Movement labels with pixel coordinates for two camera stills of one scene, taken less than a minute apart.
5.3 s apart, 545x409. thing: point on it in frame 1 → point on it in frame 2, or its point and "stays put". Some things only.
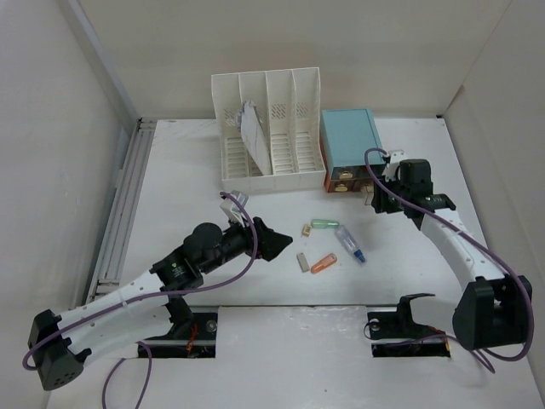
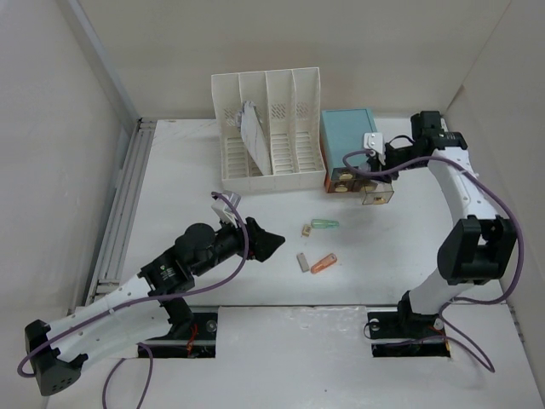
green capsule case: (324, 224) stays put
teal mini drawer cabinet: (346, 135) stays put
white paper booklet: (250, 123) stays put
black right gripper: (379, 202) → (386, 178)
